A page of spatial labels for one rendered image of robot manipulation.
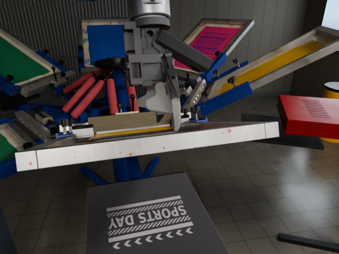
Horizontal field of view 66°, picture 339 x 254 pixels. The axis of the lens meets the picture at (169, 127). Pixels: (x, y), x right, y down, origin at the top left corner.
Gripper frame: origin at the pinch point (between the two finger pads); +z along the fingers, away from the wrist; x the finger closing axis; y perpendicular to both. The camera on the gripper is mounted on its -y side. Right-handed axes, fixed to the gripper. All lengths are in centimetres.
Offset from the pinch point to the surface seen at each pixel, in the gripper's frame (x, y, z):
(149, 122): -65, -7, 7
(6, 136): -126, 71, 14
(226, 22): -192, -112, -65
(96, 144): -5.2, 14.5, 2.8
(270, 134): -4.7, -26.1, 5.3
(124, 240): -34, 10, 42
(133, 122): -65, 0, 6
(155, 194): -53, -5, 36
